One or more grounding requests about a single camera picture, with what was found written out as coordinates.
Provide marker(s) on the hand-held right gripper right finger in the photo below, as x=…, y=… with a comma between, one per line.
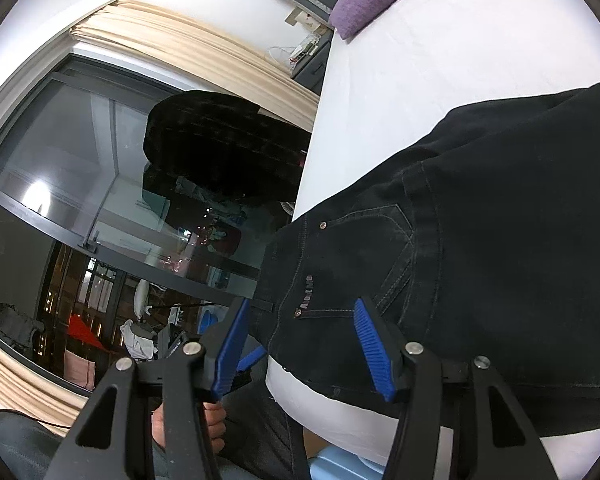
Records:
x=375, y=350

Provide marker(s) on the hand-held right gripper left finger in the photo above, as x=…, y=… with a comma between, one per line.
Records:
x=232, y=355

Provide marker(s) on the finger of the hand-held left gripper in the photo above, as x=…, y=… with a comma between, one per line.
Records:
x=252, y=359

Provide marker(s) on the black denim pants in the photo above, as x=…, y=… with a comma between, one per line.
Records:
x=480, y=210

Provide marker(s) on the person's left hand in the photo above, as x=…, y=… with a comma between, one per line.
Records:
x=215, y=425

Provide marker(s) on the person's grey clothing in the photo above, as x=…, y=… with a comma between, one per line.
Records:
x=265, y=440

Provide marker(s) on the light blue plastic object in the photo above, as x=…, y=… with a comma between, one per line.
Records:
x=340, y=466

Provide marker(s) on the beige curtain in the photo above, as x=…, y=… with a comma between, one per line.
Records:
x=180, y=30
x=25, y=375

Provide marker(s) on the black hanging garment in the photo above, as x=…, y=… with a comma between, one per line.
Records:
x=220, y=135

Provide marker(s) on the glass sliding door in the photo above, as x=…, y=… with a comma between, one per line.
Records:
x=55, y=160

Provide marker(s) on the grey nightstand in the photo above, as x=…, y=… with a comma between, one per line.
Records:
x=312, y=67

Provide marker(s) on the white bed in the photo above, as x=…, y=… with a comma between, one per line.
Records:
x=430, y=50

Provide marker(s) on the clear plastic organizer box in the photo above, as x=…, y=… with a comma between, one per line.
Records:
x=305, y=47

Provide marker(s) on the purple cushion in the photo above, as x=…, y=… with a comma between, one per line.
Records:
x=370, y=0

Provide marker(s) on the wall switch panel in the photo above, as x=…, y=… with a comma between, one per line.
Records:
x=292, y=16

